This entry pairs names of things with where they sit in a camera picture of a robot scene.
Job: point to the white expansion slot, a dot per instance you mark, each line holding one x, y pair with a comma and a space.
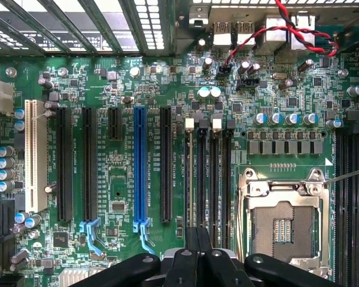
40, 164

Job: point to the large silver port block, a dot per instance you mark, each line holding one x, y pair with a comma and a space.
275, 42
305, 19

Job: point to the silver finned heatsink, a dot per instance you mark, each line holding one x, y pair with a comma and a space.
74, 278

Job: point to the short black expansion slot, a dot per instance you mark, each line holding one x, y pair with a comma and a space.
115, 124

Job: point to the silver CPU socket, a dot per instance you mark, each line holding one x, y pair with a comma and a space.
284, 227

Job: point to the blue expansion slot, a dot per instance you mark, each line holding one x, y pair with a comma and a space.
140, 164

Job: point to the green motherboard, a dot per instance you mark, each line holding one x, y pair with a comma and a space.
113, 89

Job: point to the open metal PC case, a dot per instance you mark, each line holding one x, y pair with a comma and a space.
197, 18

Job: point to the RAM slot with black latches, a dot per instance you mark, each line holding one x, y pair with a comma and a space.
341, 209
202, 179
227, 179

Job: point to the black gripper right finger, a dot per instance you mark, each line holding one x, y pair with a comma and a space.
221, 269

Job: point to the long black expansion slot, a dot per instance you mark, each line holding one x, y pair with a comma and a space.
65, 164
166, 164
89, 164

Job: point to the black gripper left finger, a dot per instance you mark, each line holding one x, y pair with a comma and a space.
182, 269

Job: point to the small silver port block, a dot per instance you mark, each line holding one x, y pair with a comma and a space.
245, 36
222, 39

